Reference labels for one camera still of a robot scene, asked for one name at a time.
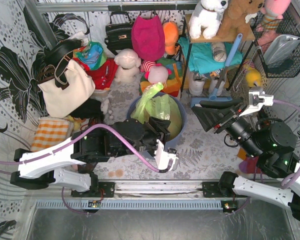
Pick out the green plastic trash bag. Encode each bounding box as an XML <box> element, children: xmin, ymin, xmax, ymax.
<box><xmin>130</xmin><ymin>82</ymin><xmax>173</xmax><ymax>124</ymax></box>

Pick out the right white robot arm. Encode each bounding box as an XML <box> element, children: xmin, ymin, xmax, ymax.
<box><xmin>191</xmin><ymin>98</ymin><xmax>300</xmax><ymax>221</ymax></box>

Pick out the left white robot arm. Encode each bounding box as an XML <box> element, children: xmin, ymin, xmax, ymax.
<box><xmin>10</xmin><ymin>117</ymin><xmax>178</xmax><ymax>197</ymax></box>

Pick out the blue trash bin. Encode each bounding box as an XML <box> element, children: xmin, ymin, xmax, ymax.
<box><xmin>126</xmin><ymin>92</ymin><xmax>188</xmax><ymax>148</ymax></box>

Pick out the magenta felt bag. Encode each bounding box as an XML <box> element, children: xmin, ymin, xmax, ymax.
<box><xmin>131</xmin><ymin>15</ymin><xmax>165</xmax><ymax>61</ymax></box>

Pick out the cream canvas tote bag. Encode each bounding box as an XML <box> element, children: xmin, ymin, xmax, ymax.
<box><xmin>38</xmin><ymin>59</ymin><xmax>95</xmax><ymax>119</ymax></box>

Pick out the blue floor squeegee head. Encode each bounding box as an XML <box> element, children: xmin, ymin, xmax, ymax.
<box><xmin>190</xmin><ymin>96</ymin><xmax>232</xmax><ymax>108</ymax></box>

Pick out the yellow plush toy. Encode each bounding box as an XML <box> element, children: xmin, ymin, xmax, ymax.
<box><xmin>243</xmin><ymin>63</ymin><xmax>262</xmax><ymax>88</ymax></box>

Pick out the teal cloth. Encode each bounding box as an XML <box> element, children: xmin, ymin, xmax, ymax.
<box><xmin>178</xmin><ymin>37</ymin><xmax>243</xmax><ymax>74</ymax></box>

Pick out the pink pig plush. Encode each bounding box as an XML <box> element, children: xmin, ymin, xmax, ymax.
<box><xmin>140</xmin><ymin>60</ymin><xmax>172</xmax><ymax>84</ymax></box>

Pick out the wooden shelf board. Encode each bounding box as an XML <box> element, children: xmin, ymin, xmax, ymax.
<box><xmin>184</xmin><ymin>13</ymin><xmax>256</xmax><ymax>44</ymax></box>

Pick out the white fluffy plush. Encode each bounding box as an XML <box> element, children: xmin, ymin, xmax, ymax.
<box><xmin>114</xmin><ymin>48</ymin><xmax>141</xmax><ymax>84</ymax></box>

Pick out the red garment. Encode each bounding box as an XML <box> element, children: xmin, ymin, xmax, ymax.
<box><xmin>82</xmin><ymin>58</ymin><xmax>118</xmax><ymax>90</ymax></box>

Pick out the silver foil pouch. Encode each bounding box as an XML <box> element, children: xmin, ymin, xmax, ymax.
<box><xmin>263</xmin><ymin>34</ymin><xmax>300</xmax><ymax>65</ymax></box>

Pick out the brown teddy bear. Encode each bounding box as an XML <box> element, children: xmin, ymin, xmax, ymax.
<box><xmin>217</xmin><ymin>0</ymin><xmax>264</xmax><ymax>41</ymax></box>

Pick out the orange plush toy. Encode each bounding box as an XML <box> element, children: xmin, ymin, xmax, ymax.
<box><xmin>162</xmin><ymin>21</ymin><xmax>180</xmax><ymax>55</ymax></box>

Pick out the white plush dog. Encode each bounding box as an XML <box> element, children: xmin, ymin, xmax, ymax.
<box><xmin>189</xmin><ymin>0</ymin><xmax>228</xmax><ymax>40</ymax></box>

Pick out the colourful silk scarf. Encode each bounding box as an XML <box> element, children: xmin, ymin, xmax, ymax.
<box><xmin>72</xmin><ymin>41</ymin><xmax>107</xmax><ymax>71</ymax></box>

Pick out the black leather handbag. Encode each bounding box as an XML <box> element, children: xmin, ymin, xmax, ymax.
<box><xmin>104</xmin><ymin>11</ymin><xmax>134</xmax><ymax>56</ymax></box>

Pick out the orange checkered towel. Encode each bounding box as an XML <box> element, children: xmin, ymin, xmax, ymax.
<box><xmin>30</xmin><ymin>117</ymin><xmax>74</xmax><ymax>152</ymax></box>

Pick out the pink plush toy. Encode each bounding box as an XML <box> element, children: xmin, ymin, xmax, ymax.
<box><xmin>260</xmin><ymin>0</ymin><xmax>291</xmax><ymax>25</ymax></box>

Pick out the black hat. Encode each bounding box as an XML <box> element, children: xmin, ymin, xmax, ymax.
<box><xmin>44</xmin><ymin>39</ymin><xmax>82</xmax><ymax>65</ymax></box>

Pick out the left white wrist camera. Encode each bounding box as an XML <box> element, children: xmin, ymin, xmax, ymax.
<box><xmin>154</xmin><ymin>139</ymin><xmax>179</xmax><ymax>172</ymax></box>

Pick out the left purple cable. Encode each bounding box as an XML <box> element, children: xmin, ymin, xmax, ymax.
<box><xmin>0</xmin><ymin>123</ymin><xmax>173</xmax><ymax>216</ymax></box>

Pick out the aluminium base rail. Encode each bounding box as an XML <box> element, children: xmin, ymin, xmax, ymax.
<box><xmin>27</xmin><ymin>178</ymin><xmax>297</xmax><ymax>201</ymax></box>

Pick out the black wire basket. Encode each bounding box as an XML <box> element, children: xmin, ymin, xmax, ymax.
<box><xmin>251</xmin><ymin>12</ymin><xmax>300</xmax><ymax>78</ymax></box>

